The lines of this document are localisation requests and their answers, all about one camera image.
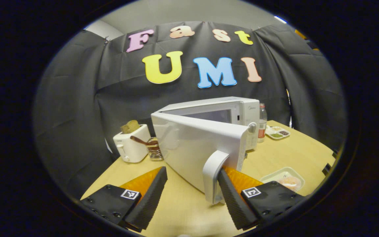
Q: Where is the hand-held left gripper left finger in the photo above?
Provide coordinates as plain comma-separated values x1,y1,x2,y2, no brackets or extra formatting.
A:
79,166,168,232

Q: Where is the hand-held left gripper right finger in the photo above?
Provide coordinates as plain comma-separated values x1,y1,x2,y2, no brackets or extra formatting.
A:
217,166,305,231

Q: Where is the crumb coated bread roll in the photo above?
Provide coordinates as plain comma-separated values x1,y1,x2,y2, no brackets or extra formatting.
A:
278,175,302,192

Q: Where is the white microwave oven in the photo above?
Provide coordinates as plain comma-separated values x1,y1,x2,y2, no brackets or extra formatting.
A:
151,96,261,204

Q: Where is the small glass jar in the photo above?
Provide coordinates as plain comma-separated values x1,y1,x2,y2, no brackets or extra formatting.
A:
147,137,164,161

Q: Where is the white square tray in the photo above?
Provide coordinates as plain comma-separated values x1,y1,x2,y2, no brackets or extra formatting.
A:
260,167,306,193

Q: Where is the white toaster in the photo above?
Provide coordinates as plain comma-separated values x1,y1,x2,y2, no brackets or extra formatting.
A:
113,124,152,163

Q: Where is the brown spoon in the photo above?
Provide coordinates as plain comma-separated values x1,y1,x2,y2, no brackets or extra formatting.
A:
130,136,157,147

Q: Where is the brown bread slice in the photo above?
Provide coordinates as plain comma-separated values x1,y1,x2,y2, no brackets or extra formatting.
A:
120,120,140,134

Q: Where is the white divided dish with beans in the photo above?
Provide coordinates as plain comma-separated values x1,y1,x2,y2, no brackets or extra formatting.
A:
265,125,290,140

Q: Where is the clear bottle with red label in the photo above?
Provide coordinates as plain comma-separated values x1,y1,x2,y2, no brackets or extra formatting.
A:
258,103,268,143

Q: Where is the black backdrop cloth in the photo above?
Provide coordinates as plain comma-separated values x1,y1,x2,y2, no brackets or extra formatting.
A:
33,20,347,199

